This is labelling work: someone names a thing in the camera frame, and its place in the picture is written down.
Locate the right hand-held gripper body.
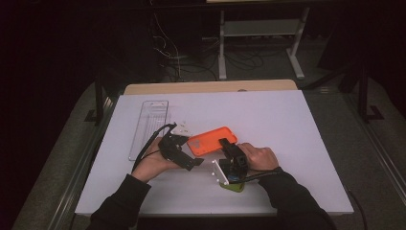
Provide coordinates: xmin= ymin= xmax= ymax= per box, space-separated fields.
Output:
xmin=210 ymin=143 xmax=249 ymax=187

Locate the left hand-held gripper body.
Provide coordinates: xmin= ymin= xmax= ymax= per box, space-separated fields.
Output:
xmin=157 ymin=120 xmax=196 ymax=172

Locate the orange phone case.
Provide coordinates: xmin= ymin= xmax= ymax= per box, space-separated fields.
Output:
xmin=186 ymin=126 xmax=238 ymax=157

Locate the clear plastic rack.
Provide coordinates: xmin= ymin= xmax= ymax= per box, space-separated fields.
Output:
xmin=128 ymin=100 xmax=171 ymax=162

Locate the person's left hand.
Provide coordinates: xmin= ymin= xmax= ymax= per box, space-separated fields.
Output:
xmin=131 ymin=137 xmax=184 ymax=184

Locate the person's right hand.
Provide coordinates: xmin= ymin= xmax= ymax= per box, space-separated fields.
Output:
xmin=237 ymin=142 xmax=284 ymax=176

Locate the light wooden board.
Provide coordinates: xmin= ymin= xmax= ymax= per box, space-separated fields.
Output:
xmin=124 ymin=80 xmax=299 ymax=96

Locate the black metal stand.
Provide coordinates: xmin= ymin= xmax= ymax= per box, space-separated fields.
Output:
xmin=357 ymin=63 xmax=386 ymax=124
xmin=84 ymin=76 xmax=111 ymax=127

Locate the right hand-held gripper black cable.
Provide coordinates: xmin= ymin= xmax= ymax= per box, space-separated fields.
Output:
xmin=229 ymin=168 xmax=284 ymax=186

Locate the tangle of floor cables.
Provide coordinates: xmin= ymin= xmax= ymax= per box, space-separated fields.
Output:
xmin=149 ymin=12 xmax=266 ymax=82

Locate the grey metal rail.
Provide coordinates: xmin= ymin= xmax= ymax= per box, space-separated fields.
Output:
xmin=344 ymin=92 xmax=406 ymax=205
xmin=47 ymin=95 xmax=119 ymax=230

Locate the white metal desk frame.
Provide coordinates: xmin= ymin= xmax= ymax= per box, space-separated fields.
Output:
xmin=205 ymin=0 xmax=311 ymax=81

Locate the black floor cable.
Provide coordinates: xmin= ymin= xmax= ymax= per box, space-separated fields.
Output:
xmin=348 ymin=190 xmax=369 ymax=230

